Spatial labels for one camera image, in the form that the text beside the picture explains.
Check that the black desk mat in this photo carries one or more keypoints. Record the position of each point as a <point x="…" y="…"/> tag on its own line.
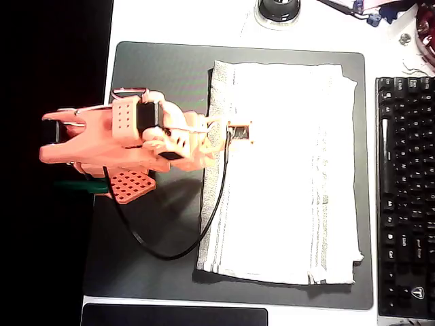
<point x="153" y="85"/>

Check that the white towel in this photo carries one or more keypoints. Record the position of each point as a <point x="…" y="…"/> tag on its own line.
<point x="278" y="169"/>

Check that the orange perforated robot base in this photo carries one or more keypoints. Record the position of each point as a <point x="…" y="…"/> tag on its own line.
<point x="130" y="186"/>

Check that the dark red round object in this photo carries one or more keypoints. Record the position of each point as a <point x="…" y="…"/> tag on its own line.
<point x="426" y="23"/>

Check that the white tangled thread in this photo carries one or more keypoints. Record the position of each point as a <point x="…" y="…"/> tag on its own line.
<point x="413" y="69"/>

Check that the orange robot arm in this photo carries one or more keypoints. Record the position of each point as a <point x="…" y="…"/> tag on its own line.
<point x="95" y="136"/>

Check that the green clamp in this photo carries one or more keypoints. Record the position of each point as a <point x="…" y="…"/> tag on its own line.
<point x="78" y="186"/>

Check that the small grey metal part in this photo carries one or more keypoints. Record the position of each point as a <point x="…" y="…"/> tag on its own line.
<point x="404" y="38"/>

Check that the small blue object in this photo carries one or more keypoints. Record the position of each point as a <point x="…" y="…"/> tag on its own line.
<point x="373" y="19"/>

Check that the round black object white rim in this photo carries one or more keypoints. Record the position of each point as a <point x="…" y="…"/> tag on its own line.
<point x="277" y="10"/>

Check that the orange-framed gripper camera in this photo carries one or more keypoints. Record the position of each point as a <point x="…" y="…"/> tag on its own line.
<point x="240" y="132"/>

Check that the black keyboard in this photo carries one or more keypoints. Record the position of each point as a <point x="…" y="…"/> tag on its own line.
<point x="408" y="197"/>

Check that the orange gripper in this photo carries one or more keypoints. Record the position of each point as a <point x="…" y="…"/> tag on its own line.
<point x="200" y="157"/>

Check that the black rectangular pad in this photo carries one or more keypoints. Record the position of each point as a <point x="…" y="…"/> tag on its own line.
<point x="173" y="316"/>

